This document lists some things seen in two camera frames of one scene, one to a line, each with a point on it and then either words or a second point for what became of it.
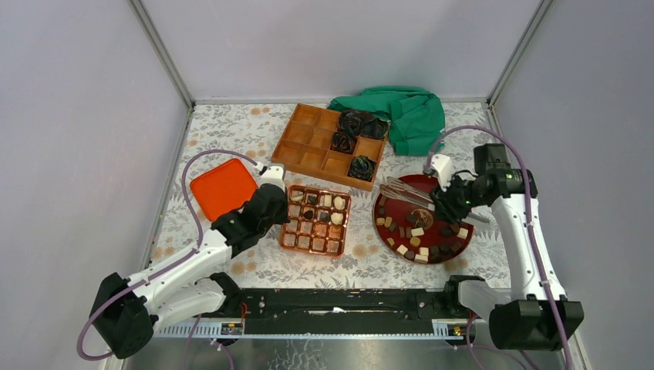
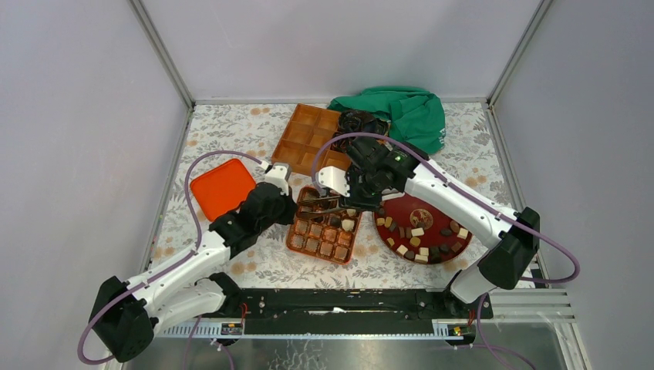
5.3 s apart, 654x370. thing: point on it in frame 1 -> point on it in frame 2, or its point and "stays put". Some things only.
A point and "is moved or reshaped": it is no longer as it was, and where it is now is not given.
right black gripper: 444,204 -> 353,200
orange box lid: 223,189 stays put
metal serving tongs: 398,189 is moved or reshaped
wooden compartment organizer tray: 306,145 stays put
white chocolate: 336,218 -> 348,224
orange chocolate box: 318,221 is moved or reshaped
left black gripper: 284,219 stays put
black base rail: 342,311 stays put
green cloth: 417,119 stays put
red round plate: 415,233 stays put
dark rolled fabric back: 363,124 stays put
